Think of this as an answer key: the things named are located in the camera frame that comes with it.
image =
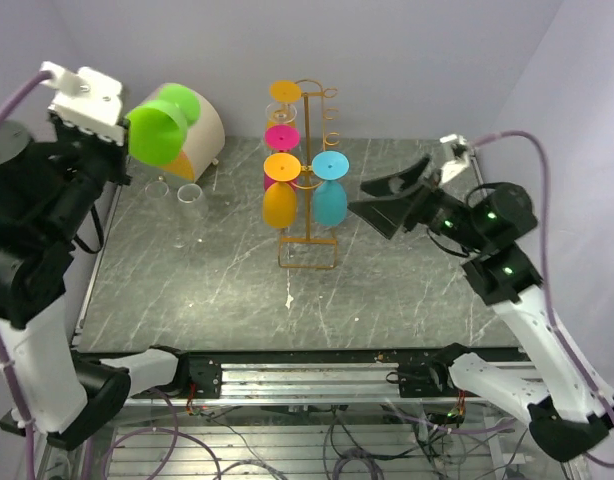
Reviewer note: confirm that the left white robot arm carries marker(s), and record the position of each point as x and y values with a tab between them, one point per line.
47	190

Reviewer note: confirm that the clear wine glass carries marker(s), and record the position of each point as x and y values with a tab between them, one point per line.
192	202
278	113
163	204

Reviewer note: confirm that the white half-round box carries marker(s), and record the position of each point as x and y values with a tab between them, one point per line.
205	140

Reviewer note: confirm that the yellow wine glass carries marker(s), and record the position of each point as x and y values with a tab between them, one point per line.
280	200
285	91

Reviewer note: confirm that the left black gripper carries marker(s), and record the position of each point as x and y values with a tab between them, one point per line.
120	150

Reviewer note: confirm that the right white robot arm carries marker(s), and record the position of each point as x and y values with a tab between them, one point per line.
565	416

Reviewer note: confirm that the green plastic wine glass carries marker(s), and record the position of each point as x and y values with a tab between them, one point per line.
158	127

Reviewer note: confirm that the pink plastic wine glass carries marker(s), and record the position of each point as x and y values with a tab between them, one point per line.
282	140

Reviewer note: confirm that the aluminium mounting rail frame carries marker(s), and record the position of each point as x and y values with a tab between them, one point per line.
320	377

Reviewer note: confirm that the yellow wine glass back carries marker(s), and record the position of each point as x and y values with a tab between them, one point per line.
280	200

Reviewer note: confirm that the gold wire glass rack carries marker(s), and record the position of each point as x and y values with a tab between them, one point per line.
307	179

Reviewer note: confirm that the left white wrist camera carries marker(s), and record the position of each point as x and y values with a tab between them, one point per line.
88	100

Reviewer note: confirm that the yellow wine glass front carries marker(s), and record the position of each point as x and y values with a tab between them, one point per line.
285	91

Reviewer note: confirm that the blue plastic wine glass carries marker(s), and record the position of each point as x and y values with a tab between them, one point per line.
329	198

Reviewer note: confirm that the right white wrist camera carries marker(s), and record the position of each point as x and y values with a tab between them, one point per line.
458	153

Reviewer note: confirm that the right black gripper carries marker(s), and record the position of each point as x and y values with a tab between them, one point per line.
386	215

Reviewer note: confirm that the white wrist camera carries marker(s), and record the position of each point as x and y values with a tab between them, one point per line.
88	100
458	153

